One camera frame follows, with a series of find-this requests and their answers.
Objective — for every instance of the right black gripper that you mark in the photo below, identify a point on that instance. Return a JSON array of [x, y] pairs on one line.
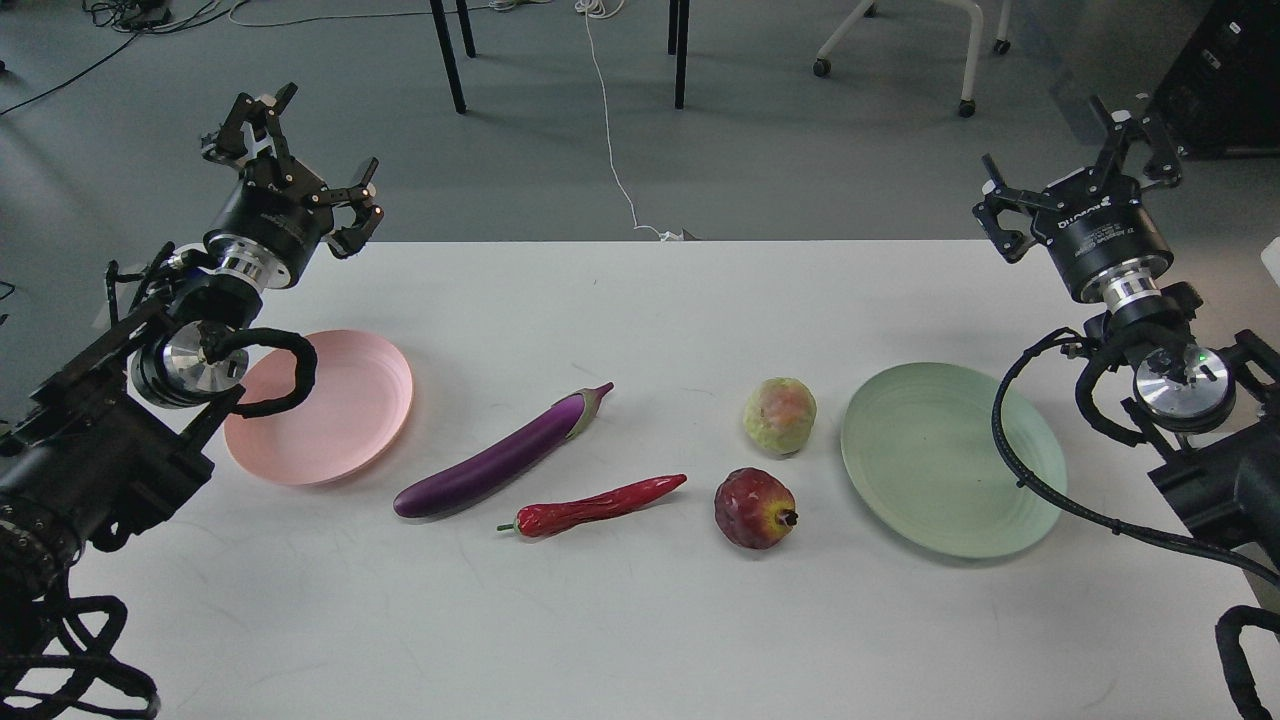
[[1105, 240]]

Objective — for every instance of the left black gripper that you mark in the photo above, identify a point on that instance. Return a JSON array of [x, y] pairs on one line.
[[261, 236]]

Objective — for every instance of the purple eggplant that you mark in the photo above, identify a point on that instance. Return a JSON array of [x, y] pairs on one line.
[[470, 481]]

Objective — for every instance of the yellow green peach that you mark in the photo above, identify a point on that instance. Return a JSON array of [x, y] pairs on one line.
[[779, 416]]

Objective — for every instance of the red chili pepper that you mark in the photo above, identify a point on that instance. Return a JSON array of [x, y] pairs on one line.
[[541, 520]]

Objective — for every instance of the red pomegranate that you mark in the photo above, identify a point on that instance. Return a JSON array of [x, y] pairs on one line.
[[754, 510]]

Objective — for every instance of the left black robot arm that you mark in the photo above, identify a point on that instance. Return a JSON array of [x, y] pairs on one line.
[[114, 443]]

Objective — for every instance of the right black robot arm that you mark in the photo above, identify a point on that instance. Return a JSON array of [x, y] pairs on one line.
[[1209, 413]]

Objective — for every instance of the black equipment case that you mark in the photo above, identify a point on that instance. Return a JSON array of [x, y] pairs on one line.
[[1220, 97]]

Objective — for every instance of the pink plate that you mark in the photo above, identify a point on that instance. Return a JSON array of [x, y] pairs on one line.
[[362, 397]]

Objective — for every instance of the black table leg left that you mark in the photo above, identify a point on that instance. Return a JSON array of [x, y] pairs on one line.
[[446, 46]]

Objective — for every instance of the black table leg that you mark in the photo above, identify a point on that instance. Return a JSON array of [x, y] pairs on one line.
[[678, 46], [446, 46]]

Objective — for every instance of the green plate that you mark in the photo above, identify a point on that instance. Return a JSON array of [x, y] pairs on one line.
[[917, 444]]

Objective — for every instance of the black table leg right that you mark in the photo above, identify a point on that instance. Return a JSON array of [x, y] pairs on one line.
[[678, 46]]

